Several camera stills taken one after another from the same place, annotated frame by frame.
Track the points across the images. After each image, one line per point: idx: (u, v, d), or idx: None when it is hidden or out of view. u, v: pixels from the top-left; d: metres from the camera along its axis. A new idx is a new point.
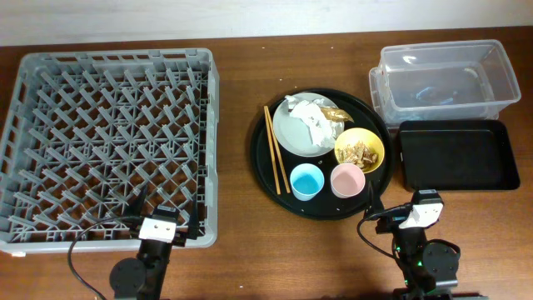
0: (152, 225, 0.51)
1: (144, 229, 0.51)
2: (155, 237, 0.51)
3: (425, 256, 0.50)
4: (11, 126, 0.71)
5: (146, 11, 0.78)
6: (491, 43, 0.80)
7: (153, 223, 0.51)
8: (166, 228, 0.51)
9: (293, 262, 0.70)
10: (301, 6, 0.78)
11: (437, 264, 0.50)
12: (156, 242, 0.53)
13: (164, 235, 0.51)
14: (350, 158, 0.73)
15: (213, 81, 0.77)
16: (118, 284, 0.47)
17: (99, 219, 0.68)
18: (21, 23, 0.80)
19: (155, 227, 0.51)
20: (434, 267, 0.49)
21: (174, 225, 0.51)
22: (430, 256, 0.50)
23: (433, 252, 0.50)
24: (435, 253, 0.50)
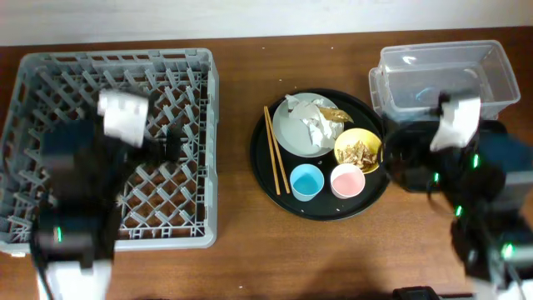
0: (117, 105, 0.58)
1: (105, 104, 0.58)
2: (122, 122, 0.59)
3: (490, 147, 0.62)
4: (10, 127, 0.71)
5: (146, 11, 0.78)
6: (491, 44, 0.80)
7: (118, 102, 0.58)
8: (135, 111, 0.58)
9: (293, 262, 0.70)
10: (301, 5, 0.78)
11: (505, 149, 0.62)
12: (119, 133, 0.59)
13: (134, 125, 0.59)
14: (349, 158, 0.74)
15: (213, 81, 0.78)
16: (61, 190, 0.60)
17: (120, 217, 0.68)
18: (20, 22, 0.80)
19: (122, 107, 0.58)
20: (497, 154, 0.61)
21: (143, 105, 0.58)
22: (493, 146, 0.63)
23: (495, 142, 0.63)
24: (493, 141, 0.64)
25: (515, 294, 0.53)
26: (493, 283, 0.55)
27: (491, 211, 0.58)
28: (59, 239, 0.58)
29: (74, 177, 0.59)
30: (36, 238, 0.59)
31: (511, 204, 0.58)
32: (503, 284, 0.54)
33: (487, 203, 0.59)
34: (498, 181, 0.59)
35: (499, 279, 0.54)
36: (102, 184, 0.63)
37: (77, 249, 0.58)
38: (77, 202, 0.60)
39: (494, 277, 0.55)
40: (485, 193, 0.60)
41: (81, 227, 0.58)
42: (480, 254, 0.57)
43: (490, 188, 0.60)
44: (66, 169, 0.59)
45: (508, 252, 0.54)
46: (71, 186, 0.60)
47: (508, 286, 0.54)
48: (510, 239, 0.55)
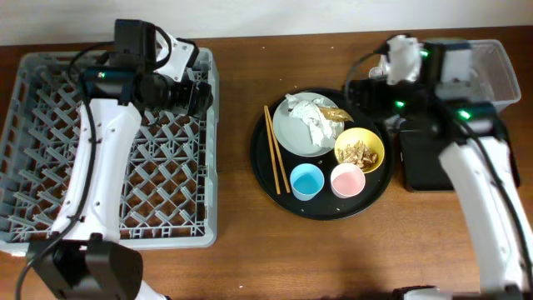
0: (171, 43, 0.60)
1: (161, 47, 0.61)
2: (179, 56, 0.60)
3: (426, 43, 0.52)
4: (10, 126, 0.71)
5: (146, 11, 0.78)
6: (492, 43, 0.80)
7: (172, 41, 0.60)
8: (182, 48, 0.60)
9: (293, 262, 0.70)
10: (301, 5, 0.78)
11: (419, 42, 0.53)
12: (180, 63, 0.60)
13: (177, 59, 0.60)
14: (350, 158, 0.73)
15: (213, 80, 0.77)
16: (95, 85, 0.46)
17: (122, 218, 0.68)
18: (21, 22, 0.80)
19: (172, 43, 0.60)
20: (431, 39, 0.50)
21: (190, 43, 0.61)
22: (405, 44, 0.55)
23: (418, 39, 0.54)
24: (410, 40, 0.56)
25: (475, 153, 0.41)
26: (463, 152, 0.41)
27: (435, 65, 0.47)
28: (103, 75, 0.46)
29: (142, 38, 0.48)
30: (95, 86, 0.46)
31: (460, 63, 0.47)
32: (458, 152, 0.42)
33: (444, 70, 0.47)
34: (445, 56, 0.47)
35: (461, 145, 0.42)
36: (152, 89, 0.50)
37: (117, 103, 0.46)
38: (127, 63, 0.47)
39: (454, 149, 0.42)
40: (428, 62, 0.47)
41: (123, 76, 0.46)
42: (443, 127, 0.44)
43: (432, 75, 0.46)
44: (132, 23, 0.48)
45: (465, 116, 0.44)
46: (132, 44, 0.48)
47: (460, 150, 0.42)
48: (465, 105, 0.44)
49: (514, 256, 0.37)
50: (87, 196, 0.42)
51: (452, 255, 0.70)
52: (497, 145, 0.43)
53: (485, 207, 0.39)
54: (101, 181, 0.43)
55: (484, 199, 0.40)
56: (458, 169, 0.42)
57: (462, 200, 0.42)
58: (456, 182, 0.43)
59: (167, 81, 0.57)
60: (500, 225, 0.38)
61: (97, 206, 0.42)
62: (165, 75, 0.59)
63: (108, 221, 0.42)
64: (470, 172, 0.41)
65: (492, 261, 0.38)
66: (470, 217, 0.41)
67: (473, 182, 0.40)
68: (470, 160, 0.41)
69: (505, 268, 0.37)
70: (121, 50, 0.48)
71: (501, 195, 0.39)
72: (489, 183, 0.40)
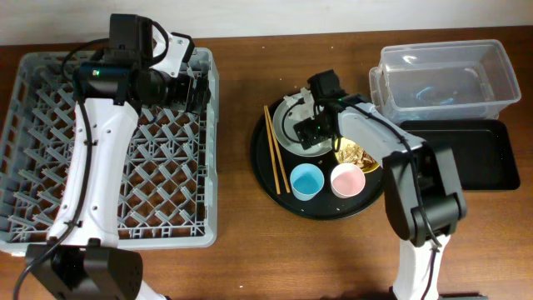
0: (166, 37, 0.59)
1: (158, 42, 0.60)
2: (173, 51, 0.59)
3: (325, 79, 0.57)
4: (10, 126, 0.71)
5: (146, 11, 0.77)
6: (491, 43, 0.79)
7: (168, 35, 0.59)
8: (177, 42, 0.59)
9: (292, 262, 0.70)
10: (301, 5, 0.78)
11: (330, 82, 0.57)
12: (176, 58, 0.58)
13: (173, 54, 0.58)
14: (350, 158, 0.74)
15: (213, 81, 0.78)
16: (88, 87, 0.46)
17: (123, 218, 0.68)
18: (21, 22, 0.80)
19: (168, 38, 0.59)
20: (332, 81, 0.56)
21: (186, 40, 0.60)
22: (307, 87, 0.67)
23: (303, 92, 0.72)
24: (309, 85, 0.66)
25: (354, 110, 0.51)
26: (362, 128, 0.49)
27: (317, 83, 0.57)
28: (97, 72, 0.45)
29: (138, 36, 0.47)
30: (89, 83, 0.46)
31: (332, 78, 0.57)
32: (343, 118, 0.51)
33: (326, 86, 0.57)
34: (326, 73, 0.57)
35: (342, 114, 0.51)
36: (147, 85, 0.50)
37: (112, 102, 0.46)
38: (122, 60, 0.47)
39: (341, 119, 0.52)
40: (314, 87, 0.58)
41: (118, 72, 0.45)
42: (331, 115, 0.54)
43: (320, 87, 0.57)
44: (128, 19, 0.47)
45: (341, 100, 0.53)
46: (127, 40, 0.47)
47: (345, 117, 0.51)
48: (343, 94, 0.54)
49: (392, 141, 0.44)
50: (84, 198, 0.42)
51: (451, 256, 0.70)
52: (366, 104, 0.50)
53: (366, 132, 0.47)
54: (97, 184, 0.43)
55: (362, 128, 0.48)
56: (349, 128, 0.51)
57: (361, 142, 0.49)
58: (356, 137, 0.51)
59: (165, 77, 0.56)
60: (379, 133, 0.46)
61: (94, 211, 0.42)
62: (161, 71, 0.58)
63: (107, 226, 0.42)
64: (351, 121, 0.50)
65: (382, 153, 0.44)
66: (370, 151, 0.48)
67: (353, 124, 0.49)
68: (350, 114, 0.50)
69: (388, 150, 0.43)
70: (115, 46, 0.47)
71: (371, 118, 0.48)
72: (364, 117, 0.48)
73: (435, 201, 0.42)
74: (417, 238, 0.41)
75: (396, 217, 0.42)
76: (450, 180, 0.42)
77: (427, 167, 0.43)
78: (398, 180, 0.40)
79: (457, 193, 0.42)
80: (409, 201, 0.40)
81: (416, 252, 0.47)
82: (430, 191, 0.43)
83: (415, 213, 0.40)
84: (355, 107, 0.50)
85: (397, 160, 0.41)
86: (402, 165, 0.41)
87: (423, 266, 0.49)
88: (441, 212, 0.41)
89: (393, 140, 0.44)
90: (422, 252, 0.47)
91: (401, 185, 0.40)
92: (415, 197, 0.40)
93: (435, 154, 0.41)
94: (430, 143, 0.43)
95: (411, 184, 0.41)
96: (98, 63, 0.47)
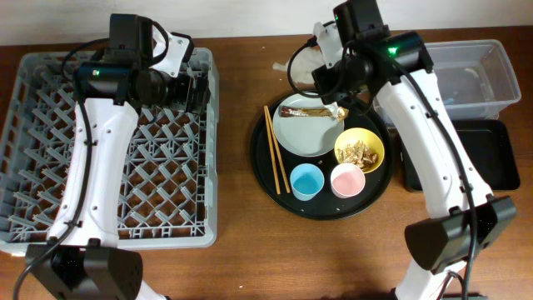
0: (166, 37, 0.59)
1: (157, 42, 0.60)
2: (173, 51, 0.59)
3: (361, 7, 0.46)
4: (10, 126, 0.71)
5: (146, 11, 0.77)
6: (492, 43, 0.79)
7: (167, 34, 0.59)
8: (177, 42, 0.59)
9: (293, 262, 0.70)
10: (302, 5, 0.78)
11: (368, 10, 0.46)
12: (176, 59, 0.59)
13: (172, 54, 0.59)
14: (350, 158, 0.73)
15: (213, 81, 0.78)
16: (89, 87, 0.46)
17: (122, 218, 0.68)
18: (20, 22, 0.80)
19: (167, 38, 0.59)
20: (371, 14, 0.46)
21: (186, 40, 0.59)
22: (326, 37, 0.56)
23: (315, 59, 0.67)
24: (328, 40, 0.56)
25: (410, 89, 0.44)
26: (415, 114, 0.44)
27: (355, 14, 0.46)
28: (97, 73, 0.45)
29: (137, 35, 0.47)
30: (89, 84, 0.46)
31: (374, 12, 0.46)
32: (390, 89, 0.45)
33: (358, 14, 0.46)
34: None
35: (394, 85, 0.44)
36: (148, 85, 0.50)
37: (112, 102, 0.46)
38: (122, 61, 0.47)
39: (388, 92, 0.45)
40: (343, 17, 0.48)
41: (118, 72, 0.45)
42: (376, 65, 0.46)
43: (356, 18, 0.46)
44: (128, 19, 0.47)
45: (394, 52, 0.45)
46: (127, 40, 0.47)
47: (393, 87, 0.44)
48: (393, 40, 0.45)
49: (455, 182, 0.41)
50: (85, 199, 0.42)
51: None
52: (428, 76, 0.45)
53: (424, 138, 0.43)
54: (97, 185, 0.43)
55: (418, 132, 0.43)
56: (396, 107, 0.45)
57: (404, 132, 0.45)
58: (397, 122, 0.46)
59: (165, 77, 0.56)
60: (438, 156, 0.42)
61: (94, 211, 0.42)
62: (161, 71, 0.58)
63: (107, 226, 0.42)
64: (405, 110, 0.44)
65: (435, 187, 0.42)
66: (411, 152, 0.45)
67: (410, 118, 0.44)
68: (405, 100, 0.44)
69: (445, 193, 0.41)
70: (115, 46, 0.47)
71: (435, 124, 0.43)
72: (425, 115, 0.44)
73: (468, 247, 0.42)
74: (438, 271, 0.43)
75: (423, 252, 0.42)
76: (492, 236, 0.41)
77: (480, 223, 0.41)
78: (451, 239, 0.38)
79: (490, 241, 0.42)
80: (450, 252, 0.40)
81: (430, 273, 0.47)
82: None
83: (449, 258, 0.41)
84: (411, 81, 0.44)
85: (456, 221, 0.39)
86: (459, 226, 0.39)
87: (435, 283, 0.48)
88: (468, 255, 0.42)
89: (456, 180, 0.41)
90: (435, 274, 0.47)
91: (450, 244, 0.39)
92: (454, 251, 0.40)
93: (499, 216, 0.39)
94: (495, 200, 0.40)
95: (460, 240, 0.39)
96: (98, 62, 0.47)
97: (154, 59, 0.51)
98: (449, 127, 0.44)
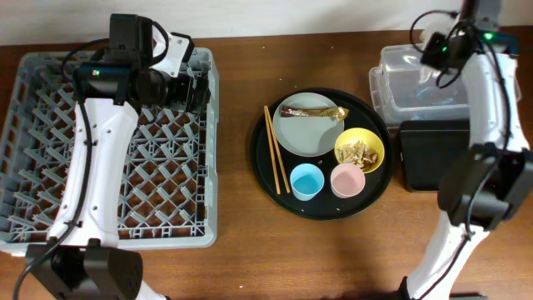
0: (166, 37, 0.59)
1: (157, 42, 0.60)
2: (172, 52, 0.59)
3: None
4: (10, 126, 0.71)
5: (146, 11, 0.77)
6: None
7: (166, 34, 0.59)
8: (176, 42, 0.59)
9: (293, 262, 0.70)
10: (301, 5, 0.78)
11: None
12: (175, 60, 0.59)
13: (172, 54, 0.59)
14: (350, 158, 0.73)
15: (213, 81, 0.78)
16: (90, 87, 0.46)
17: (123, 218, 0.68)
18: (20, 22, 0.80)
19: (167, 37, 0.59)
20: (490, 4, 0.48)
21: (186, 40, 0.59)
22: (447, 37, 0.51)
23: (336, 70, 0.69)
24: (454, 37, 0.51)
25: (490, 61, 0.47)
26: (490, 77, 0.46)
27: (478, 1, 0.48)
28: (97, 73, 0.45)
29: (138, 35, 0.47)
30: (89, 84, 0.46)
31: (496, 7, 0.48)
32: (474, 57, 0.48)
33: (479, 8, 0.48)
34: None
35: (478, 57, 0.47)
36: (148, 84, 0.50)
37: (112, 102, 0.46)
38: (122, 61, 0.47)
39: (473, 58, 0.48)
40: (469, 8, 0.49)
41: (118, 72, 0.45)
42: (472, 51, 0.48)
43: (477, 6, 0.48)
44: (129, 18, 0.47)
45: (490, 39, 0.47)
46: (127, 40, 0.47)
47: (477, 57, 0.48)
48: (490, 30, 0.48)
49: (498, 129, 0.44)
50: (86, 197, 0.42)
51: None
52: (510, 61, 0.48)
53: (486, 96, 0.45)
54: (97, 185, 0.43)
55: (484, 87, 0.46)
56: (471, 70, 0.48)
57: (470, 92, 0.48)
58: (468, 85, 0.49)
59: (165, 77, 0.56)
60: (493, 108, 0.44)
61: (94, 210, 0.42)
62: (161, 70, 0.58)
63: (107, 225, 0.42)
64: (480, 73, 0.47)
65: (481, 132, 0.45)
66: (471, 107, 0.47)
67: (480, 77, 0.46)
68: (485, 63, 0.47)
69: (486, 135, 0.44)
70: (116, 46, 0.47)
71: (501, 88, 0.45)
72: (495, 79, 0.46)
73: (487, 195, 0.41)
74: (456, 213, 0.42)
75: (450, 185, 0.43)
76: (518, 192, 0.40)
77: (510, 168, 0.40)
78: (475, 164, 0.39)
79: (516, 202, 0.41)
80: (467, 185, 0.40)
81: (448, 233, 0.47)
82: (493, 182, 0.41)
83: (465, 194, 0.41)
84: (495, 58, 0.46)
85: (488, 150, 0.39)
86: (485, 153, 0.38)
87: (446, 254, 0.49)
88: (485, 205, 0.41)
89: (499, 128, 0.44)
90: (453, 236, 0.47)
91: (475, 168, 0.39)
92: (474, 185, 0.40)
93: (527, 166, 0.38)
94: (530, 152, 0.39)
95: (480, 172, 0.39)
96: (99, 62, 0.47)
97: (154, 59, 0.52)
98: (512, 95, 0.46)
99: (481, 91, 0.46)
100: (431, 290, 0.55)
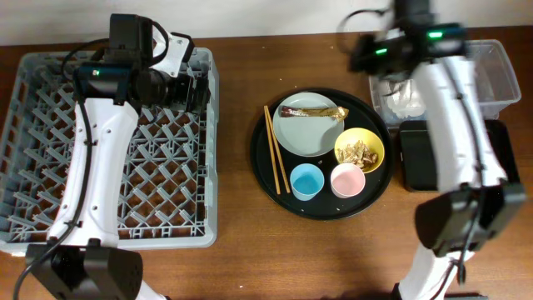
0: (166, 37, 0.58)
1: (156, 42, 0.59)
2: (172, 52, 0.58)
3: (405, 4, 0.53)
4: (10, 126, 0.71)
5: (146, 11, 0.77)
6: (491, 43, 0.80)
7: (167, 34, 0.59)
8: (176, 42, 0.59)
9: (293, 262, 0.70)
10: (302, 5, 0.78)
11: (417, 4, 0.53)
12: (175, 61, 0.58)
13: (172, 54, 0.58)
14: (350, 158, 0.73)
15: (213, 81, 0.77)
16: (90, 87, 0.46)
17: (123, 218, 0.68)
18: (19, 22, 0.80)
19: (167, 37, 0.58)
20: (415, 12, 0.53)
21: (186, 41, 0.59)
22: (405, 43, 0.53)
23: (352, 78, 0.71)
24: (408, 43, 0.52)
25: (443, 72, 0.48)
26: (443, 92, 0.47)
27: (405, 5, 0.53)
28: (97, 73, 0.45)
29: (138, 35, 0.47)
30: (89, 84, 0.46)
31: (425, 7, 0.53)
32: (426, 69, 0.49)
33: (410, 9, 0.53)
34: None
35: (425, 64, 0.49)
36: (148, 84, 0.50)
37: (112, 102, 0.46)
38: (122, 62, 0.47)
39: (422, 70, 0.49)
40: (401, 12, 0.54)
41: (118, 72, 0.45)
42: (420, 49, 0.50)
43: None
44: (128, 19, 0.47)
45: (438, 36, 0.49)
46: (127, 40, 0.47)
47: (429, 67, 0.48)
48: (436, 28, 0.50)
49: (470, 161, 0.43)
50: (86, 197, 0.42)
51: None
52: (460, 62, 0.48)
53: (445, 120, 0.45)
54: (97, 185, 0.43)
55: (445, 112, 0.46)
56: (428, 88, 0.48)
57: (428, 109, 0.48)
58: (428, 105, 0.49)
59: (165, 77, 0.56)
60: (459, 137, 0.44)
61: (94, 210, 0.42)
62: (161, 70, 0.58)
63: (107, 225, 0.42)
64: (435, 90, 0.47)
65: (451, 165, 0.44)
66: (436, 132, 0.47)
67: (437, 98, 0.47)
68: (438, 79, 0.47)
69: (458, 169, 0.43)
70: (116, 46, 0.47)
71: (462, 107, 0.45)
72: (454, 97, 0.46)
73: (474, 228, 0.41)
74: (442, 247, 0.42)
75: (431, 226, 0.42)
76: (502, 221, 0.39)
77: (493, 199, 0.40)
78: (451, 212, 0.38)
79: (500, 229, 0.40)
80: (451, 229, 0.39)
81: (435, 268, 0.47)
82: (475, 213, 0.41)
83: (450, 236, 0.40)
84: (445, 66, 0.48)
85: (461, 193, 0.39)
86: (465, 201, 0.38)
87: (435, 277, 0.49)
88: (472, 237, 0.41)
89: (471, 161, 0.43)
90: (440, 268, 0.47)
91: (455, 217, 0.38)
92: (455, 228, 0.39)
93: (507, 200, 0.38)
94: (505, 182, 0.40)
95: (460, 217, 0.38)
96: (99, 62, 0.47)
97: (155, 60, 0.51)
98: (475, 112, 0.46)
99: (440, 112, 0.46)
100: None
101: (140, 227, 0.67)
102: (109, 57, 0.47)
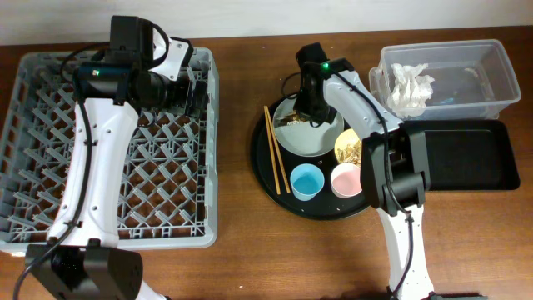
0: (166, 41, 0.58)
1: None
2: (171, 56, 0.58)
3: (306, 51, 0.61)
4: (10, 126, 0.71)
5: (146, 11, 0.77)
6: (492, 43, 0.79)
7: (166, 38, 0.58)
8: (176, 46, 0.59)
9: (293, 262, 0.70)
10: (302, 5, 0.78)
11: (313, 53, 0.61)
12: (174, 64, 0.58)
13: (172, 57, 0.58)
14: (350, 158, 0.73)
15: (213, 80, 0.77)
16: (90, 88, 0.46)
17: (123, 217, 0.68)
18: (20, 22, 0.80)
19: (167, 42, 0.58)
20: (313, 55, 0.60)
21: (186, 44, 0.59)
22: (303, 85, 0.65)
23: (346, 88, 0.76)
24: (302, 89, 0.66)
25: (338, 78, 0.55)
26: (346, 90, 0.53)
27: (305, 50, 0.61)
28: (97, 73, 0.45)
29: (139, 37, 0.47)
30: (90, 84, 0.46)
31: (316, 51, 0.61)
32: (326, 86, 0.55)
33: (311, 54, 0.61)
34: (312, 47, 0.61)
35: (327, 81, 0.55)
36: (148, 86, 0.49)
37: (112, 102, 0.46)
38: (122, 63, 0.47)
39: (325, 86, 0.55)
40: (302, 55, 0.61)
41: (118, 72, 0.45)
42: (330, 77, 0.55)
43: (306, 56, 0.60)
44: (129, 22, 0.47)
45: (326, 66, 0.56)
46: (128, 42, 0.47)
47: (327, 83, 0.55)
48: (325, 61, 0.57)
49: (372, 121, 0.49)
50: (86, 197, 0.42)
51: (452, 256, 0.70)
52: (351, 72, 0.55)
53: (351, 104, 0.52)
54: (97, 184, 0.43)
55: (345, 98, 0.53)
56: (332, 95, 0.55)
57: (341, 109, 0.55)
58: (336, 106, 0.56)
59: (164, 81, 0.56)
60: (361, 108, 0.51)
61: (94, 211, 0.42)
62: (161, 73, 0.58)
63: (107, 225, 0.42)
64: (336, 91, 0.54)
65: (363, 130, 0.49)
66: (346, 117, 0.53)
67: (339, 96, 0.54)
68: (336, 83, 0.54)
69: (368, 130, 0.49)
70: (116, 47, 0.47)
71: (357, 92, 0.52)
72: (348, 89, 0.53)
73: (404, 176, 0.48)
74: (387, 206, 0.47)
75: (368, 187, 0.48)
76: (421, 159, 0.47)
77: (401, 144, 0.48)
78: (373, 157, 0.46)
79: (425, 170, 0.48)
80: (380, 176, 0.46)
81: (395, 225, 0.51)
82: (400, 167, 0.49)
83: (383, 185, 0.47)
84: (340, 76, 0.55)
85: (376, 141, 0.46)
86: (375, 145, 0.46)
87: (402, 243, 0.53)
88: (406, 185, 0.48)
89: (374, 119, 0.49)
90: (400, 225, 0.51)
91: (376, 160, 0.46)
92: (382, 174, 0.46)
93: (410, 136, 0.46)
94: (405, 125, 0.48)
95: (381, 162, 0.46)
96: (99, 62, 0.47)
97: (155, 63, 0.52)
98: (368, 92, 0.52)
99: (346, 102, 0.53)
100: (405, 279, 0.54)
101: (141, 226, 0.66)
102: (107, 60, 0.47)
